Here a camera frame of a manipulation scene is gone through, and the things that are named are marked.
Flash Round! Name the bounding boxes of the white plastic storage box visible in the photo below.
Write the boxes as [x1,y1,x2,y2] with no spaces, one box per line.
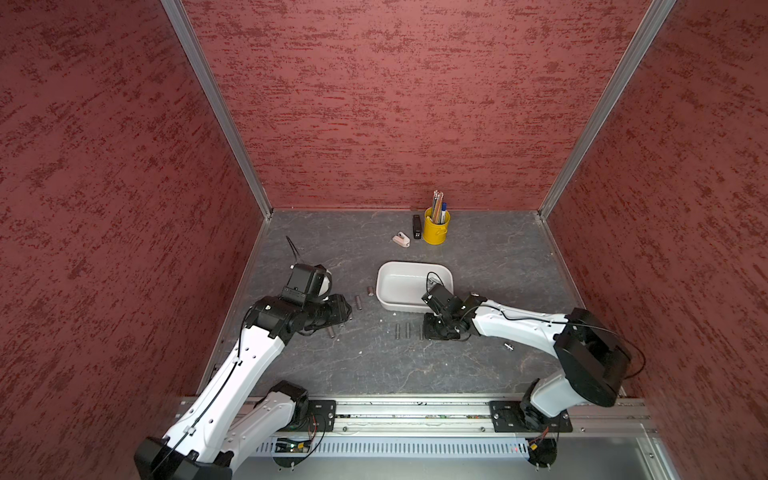
[375,261,454,313]

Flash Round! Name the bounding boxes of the pens in yellow cup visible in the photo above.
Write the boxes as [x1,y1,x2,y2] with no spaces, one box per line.
[429,190,447,225]

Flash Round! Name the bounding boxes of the right aluminium corner post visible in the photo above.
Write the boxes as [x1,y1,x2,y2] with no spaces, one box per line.
[538,0,676,223]

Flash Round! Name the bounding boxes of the aluminium front rail frame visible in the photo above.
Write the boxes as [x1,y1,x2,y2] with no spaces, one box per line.
[238,395,677,479]

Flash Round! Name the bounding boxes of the yellow pen holder cup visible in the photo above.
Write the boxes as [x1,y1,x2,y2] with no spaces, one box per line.
[422,208,451,245]

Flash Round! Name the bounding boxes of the aluminium corner post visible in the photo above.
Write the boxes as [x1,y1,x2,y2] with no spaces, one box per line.
[538,0,676,223]
[161,0,273,221]

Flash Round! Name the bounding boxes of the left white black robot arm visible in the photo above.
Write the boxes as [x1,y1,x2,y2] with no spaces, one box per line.
[134,294,352,479]

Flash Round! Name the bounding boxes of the left aluminium corner post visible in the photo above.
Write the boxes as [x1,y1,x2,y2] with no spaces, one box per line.
[161,0,273,221]

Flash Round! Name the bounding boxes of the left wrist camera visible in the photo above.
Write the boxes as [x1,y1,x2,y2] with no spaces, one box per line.
[279,263,333,306]

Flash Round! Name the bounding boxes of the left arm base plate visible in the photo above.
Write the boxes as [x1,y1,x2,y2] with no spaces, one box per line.
[285,399,337,433]

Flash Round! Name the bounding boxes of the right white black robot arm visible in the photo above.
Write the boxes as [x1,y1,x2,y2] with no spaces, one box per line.
[421,285,632,432]

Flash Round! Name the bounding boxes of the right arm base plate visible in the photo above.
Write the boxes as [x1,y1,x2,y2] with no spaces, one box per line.
[488,400,573,434]

